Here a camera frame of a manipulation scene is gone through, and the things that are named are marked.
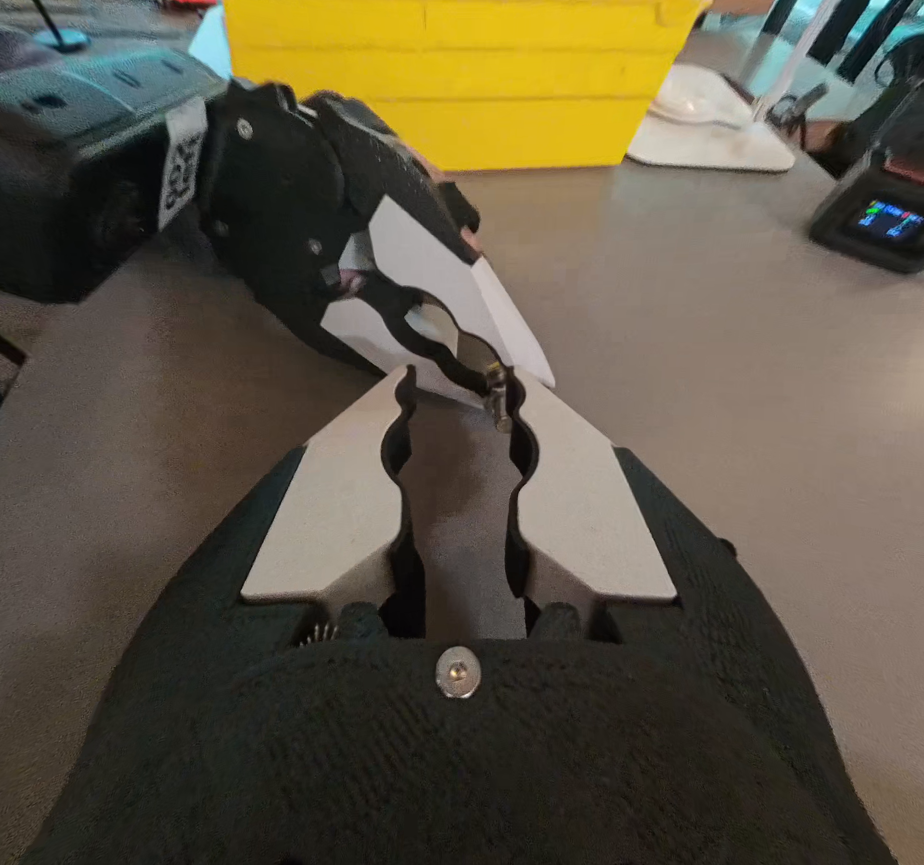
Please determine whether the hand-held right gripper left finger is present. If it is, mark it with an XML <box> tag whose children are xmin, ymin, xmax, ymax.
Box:
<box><xmin>240</xmin><ymin>364</ymin><xmax>427</xmax><ymax>622</ymax></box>

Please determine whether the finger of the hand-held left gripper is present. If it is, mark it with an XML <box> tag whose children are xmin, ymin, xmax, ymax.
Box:
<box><xmin>338</xmin><ymin>194</ymin><xmax>557</xmax><ymax>391</ymax></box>
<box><xmin>320</xmin><ymin>280</ymin><xmax>499</xmax><ymax>411</ymax></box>

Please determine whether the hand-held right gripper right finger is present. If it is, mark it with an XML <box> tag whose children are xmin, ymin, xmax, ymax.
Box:
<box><xmin>504</xmin><ymin>367</ymin><xmax>678</xmax><ymax>622</ymax></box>

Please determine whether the yellow plastic bin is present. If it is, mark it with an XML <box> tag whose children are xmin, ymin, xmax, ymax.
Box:
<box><xmin>222</xmin><ymin>0</ymin><xmax>713</xmax><ymax>173</ymax></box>

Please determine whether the white stand base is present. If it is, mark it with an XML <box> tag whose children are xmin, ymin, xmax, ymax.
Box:
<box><xmin>627</xmin><ymin>62</ymin><xmax>796</xmax><ymax>174</ymax></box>

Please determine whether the black device with display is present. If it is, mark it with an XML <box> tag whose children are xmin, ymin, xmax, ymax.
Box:
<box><xmin>808</xmin><ymin>157</ymin><xmax>924</xmax><ymax>275</ymax></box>

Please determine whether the black chair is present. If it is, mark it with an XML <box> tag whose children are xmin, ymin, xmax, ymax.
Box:
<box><xmin>761</xmin><ymin>0</ymin><xmax>924</xmax><ymax>86</ymax></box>

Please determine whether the black cable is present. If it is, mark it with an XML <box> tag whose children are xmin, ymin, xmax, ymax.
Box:
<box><xmin>767</xmin><ymin>81</ymin><xmax>833</xmax><ymax>153</ymax></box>

